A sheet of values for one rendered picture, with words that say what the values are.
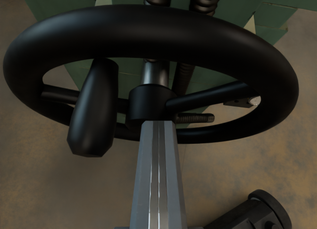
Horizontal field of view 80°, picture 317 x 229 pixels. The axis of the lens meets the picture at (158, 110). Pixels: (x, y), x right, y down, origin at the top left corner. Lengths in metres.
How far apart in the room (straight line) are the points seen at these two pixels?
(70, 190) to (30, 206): 0.17
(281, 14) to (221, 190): 0.91
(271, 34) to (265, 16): 0.05
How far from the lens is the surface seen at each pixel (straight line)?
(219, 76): 0.50
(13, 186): 1.16
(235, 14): 0.22
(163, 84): 0.23
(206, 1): 0.19
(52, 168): 1.10
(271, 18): 0.38
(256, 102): 0.51
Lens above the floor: 1.03
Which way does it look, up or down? 69 degrees down
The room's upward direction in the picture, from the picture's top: 21 degrees clockwise
